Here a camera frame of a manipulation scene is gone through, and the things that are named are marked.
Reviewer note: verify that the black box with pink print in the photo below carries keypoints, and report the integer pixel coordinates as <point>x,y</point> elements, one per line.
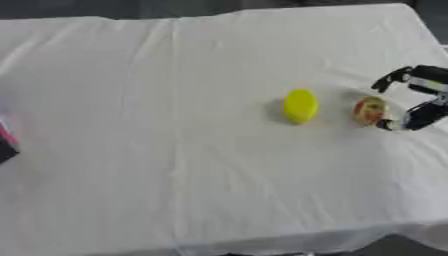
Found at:
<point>6,145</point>

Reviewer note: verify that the yellow oval toy fruit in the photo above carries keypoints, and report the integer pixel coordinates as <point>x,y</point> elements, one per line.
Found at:
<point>300,106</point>

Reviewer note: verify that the red and yellow toy apple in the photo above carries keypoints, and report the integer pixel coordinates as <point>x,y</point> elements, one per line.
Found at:
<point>369,110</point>

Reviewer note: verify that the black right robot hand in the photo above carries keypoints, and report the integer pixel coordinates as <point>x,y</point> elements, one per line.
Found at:
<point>429,81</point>

